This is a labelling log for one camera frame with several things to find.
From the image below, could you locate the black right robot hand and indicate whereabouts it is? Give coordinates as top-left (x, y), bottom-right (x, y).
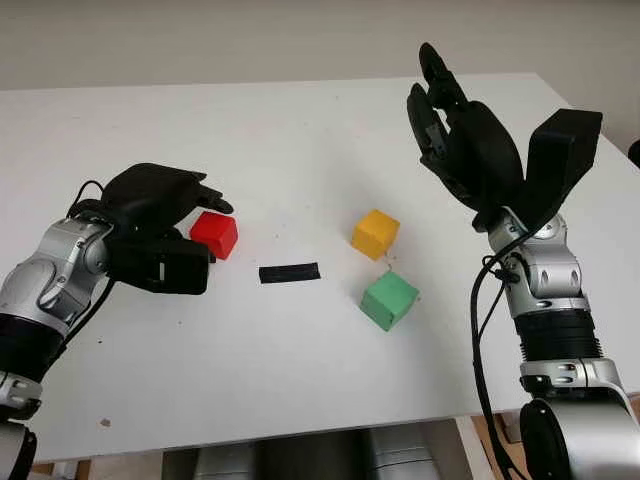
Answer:
top-left (405, 42), bottom-right (526, 234)

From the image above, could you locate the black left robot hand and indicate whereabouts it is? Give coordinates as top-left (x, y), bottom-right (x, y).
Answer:
top-left (99, 162), bottom-right (235, 241)

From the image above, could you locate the red cube block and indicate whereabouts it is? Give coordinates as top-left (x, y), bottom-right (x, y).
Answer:
top-left (189, 210), bottom-right (238, 260)

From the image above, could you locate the yellow cube block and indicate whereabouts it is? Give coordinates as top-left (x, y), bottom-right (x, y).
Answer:
top-left (350, 209), bottom-right (400, 261)

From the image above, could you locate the green cube block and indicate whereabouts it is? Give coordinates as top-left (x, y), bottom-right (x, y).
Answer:
top-left (360, 271), bottom-right (420, 332)

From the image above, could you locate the black tape strip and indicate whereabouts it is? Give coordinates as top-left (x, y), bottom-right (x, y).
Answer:
top-left (258, 262), bottom-right (321, 288)

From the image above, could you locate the grey robot lower body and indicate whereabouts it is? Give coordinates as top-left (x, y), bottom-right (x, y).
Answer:
top-left (162, 427), bottom-right (461, 480)

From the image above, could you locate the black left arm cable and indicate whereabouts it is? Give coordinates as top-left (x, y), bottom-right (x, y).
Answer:
top-left (64, 179), bottom-right (117, 347)

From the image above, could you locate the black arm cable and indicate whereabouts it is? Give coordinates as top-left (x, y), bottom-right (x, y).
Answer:
top-left (469, 234), bottom-right (529, 480)
top-left (64, 179), bottom-right (117, 347)

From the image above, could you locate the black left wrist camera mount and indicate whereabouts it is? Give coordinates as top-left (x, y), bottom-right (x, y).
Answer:
top-left (107, 232), bottom-right (210, 296)

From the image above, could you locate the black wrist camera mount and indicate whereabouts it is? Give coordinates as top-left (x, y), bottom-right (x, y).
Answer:
top-left (509, 108), bottom-right (604, 236)
top-left (107, 232), bottom-right (210, 296)

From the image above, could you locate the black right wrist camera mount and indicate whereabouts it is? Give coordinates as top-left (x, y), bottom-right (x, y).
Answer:
top-left (509, 108), bottom-right (604, 236)

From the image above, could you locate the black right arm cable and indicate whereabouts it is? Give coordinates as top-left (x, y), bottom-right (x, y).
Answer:
top-left (469, 234), bottom-right (529, 480)

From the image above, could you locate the white table frame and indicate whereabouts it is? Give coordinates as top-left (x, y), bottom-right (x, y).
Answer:
top-left (457, 412), bottom-right (501, 480)

